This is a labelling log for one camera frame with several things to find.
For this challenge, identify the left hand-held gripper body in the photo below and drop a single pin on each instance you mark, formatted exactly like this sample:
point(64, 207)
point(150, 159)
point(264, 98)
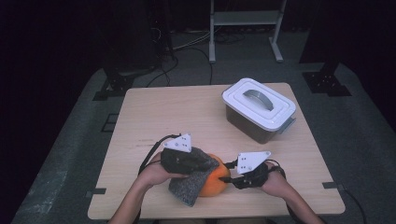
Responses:
point(179, 161)

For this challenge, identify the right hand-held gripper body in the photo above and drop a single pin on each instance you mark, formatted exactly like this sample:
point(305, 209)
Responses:
point(252, 177)

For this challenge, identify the orange plush toy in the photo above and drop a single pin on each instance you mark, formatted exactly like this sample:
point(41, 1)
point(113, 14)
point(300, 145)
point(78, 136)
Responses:
point(214, 183)

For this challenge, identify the grey fuzzy cloth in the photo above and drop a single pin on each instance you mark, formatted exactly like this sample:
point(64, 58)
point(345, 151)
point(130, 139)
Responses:
point(190, 186)

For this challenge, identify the transparent storage box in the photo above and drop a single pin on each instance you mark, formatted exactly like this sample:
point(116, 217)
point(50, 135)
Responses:
point(249, 127)

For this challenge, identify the person's right hand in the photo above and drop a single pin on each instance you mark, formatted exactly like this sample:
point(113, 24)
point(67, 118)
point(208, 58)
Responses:
point(275, 183)

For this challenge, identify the person's left hand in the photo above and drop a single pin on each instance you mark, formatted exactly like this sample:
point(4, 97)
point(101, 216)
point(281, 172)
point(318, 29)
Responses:
point(154, 174)

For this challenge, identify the black tape square on floor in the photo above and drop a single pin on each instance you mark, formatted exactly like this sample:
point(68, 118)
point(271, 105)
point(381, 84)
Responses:
point(109, 123)

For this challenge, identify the black tape strip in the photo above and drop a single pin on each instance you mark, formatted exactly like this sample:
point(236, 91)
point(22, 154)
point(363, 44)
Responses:
point(96, 192)
point(332, 185)

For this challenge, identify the black stand base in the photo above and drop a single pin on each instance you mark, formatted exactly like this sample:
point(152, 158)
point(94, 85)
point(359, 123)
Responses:
point(118, 84)
point(325, 82)

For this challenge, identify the white metal stand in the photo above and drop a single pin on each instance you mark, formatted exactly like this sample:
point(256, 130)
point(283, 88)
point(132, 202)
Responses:
point(246, 18)

